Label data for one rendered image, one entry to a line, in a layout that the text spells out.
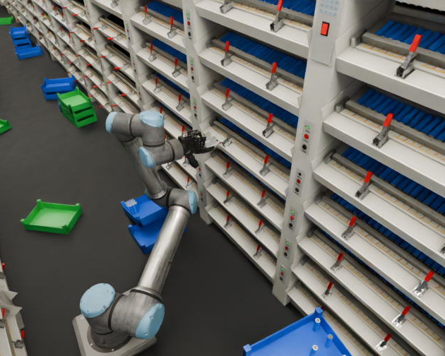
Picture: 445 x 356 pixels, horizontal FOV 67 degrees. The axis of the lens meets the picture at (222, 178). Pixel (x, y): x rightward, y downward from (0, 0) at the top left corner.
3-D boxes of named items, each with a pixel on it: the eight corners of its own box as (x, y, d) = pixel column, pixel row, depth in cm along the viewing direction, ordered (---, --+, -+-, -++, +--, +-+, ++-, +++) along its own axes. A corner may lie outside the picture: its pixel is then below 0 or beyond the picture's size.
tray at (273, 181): (288, 203, 138) (284, 190, 131) (205, 137, 176) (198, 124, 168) (322, 171, 142) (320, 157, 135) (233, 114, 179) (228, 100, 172)
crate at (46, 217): (25, 229, 218) (20, 221, 213) (42, 207, 233) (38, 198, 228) (68, 234, 214) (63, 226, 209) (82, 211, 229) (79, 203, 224)
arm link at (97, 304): (100, 298, 161) (90, 277, 150) (133, 306, 157) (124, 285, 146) (82, 328, 150) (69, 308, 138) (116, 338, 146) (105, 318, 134)
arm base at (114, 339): (100, 357, 150) (94, 347, 143) (85, 325, 161) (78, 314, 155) (139, 330, 158) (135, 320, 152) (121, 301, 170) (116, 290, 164)
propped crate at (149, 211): (123, 212, 229) (120, 202, 225) (150, 199, 237) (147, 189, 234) (140, 228, 205) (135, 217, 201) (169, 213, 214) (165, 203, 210)
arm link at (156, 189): (157, 191, 192) (111, 104, 136) (177, 195, 189) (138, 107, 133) (150, 209, 186) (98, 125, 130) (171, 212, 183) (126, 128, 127)
